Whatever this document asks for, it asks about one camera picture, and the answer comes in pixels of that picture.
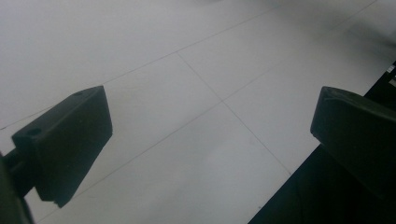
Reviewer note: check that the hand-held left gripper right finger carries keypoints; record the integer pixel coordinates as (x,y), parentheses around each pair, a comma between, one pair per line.
(358,140)

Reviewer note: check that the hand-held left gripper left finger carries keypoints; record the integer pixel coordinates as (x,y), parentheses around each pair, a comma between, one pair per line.
(68,143)

